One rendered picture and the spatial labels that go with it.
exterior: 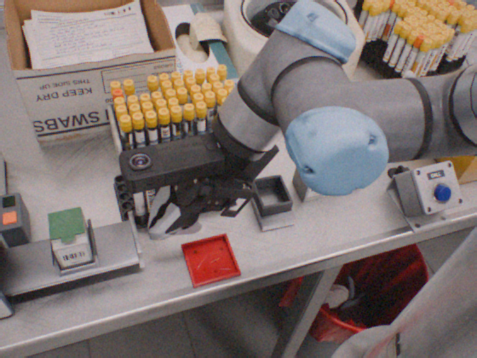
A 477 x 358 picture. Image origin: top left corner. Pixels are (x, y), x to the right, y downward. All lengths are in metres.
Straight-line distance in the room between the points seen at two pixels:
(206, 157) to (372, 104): 0.20
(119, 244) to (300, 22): 0.37
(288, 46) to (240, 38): 0.39
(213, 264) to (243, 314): 0.93
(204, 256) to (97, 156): 0.26
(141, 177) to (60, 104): 0.31
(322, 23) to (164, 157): 0.22
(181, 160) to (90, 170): 0.29
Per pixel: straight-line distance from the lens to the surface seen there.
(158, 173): 0.51
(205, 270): 0.66
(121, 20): 0.98
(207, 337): 1.56
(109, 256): 0.64
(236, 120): 0.49
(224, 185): 0.55
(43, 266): 0.65
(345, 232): 0.73
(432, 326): 0.21
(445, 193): 0.75
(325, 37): 0.45
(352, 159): 0.38
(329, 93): 0.40
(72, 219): 0.60
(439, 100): 0.43
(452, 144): 0.44
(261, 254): 0.69
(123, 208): 0.71
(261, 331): 1.58
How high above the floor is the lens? 1.47
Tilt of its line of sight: 51 degrees down
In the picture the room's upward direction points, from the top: 8 degrees clockwise
